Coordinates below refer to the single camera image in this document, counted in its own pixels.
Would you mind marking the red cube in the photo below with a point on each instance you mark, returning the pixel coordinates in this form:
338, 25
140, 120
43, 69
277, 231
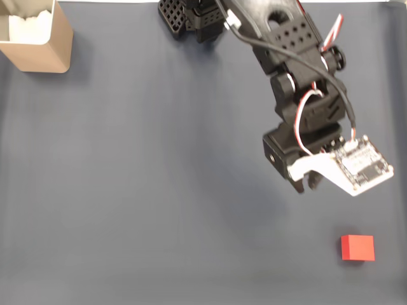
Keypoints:
361, 248

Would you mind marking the beige box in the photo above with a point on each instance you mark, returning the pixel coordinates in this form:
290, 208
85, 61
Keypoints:
47, 54

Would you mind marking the dark gray table mat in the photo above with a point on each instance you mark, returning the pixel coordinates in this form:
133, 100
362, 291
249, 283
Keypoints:
127, 190

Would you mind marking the white padding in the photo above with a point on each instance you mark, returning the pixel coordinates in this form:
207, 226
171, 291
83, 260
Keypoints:
30, 28

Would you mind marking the camera board on white mount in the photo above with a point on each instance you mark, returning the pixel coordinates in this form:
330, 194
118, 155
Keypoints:
359, 165

